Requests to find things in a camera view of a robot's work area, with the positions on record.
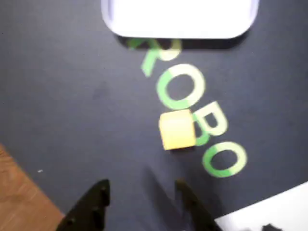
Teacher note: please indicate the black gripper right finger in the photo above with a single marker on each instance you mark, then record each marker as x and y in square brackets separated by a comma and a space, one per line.
[195, 211]

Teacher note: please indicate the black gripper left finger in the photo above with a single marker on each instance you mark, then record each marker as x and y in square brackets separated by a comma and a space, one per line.
[89, 211]

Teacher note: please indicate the yellow cube block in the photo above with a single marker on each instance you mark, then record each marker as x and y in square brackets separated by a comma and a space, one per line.
[176, 131]

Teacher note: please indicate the white rectangular tray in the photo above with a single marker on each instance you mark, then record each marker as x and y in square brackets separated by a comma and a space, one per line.
[180, 16]

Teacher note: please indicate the black mat with WOWROBO print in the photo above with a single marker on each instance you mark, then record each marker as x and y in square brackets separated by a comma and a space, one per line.
[72, 96]

